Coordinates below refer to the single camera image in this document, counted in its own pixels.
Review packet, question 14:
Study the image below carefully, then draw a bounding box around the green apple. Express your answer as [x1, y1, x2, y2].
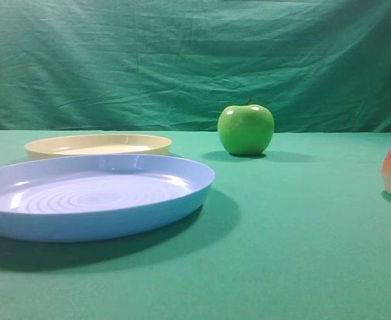
[217, 101, 275, 156]

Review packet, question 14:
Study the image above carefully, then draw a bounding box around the yellow plastic plate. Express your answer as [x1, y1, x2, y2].
[25, 133, 172, 159]

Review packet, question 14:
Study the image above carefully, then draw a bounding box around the blue plastic plate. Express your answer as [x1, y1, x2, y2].
[0, 154, 215, 242]

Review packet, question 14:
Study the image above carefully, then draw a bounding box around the green tablecloth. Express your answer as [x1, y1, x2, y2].
[0, 132, 391, 319]

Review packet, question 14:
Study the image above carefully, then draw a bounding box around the green cloth backdrop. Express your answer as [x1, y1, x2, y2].
[0, 1, 391, 133]

